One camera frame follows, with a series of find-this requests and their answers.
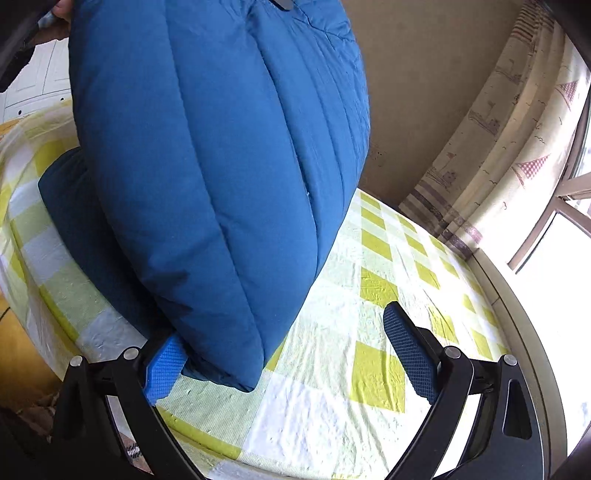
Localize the yellow checkered bedsheet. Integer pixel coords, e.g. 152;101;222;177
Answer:
0;99;514;480

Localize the printed striped curtain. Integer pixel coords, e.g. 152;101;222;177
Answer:
399;0;591;260

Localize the brown window frame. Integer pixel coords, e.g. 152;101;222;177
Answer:
507;92;591;274

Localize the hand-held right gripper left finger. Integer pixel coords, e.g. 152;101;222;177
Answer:
50;333;204;480

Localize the white wooden headboard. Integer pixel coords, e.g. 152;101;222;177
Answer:
0;39;75;124

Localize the blue puffer jacket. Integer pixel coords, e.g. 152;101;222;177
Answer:
38;0;373;393

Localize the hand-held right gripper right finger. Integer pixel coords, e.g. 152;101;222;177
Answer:
382;301;544;480

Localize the beige window ledge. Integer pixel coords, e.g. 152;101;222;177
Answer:
471;253;571;467

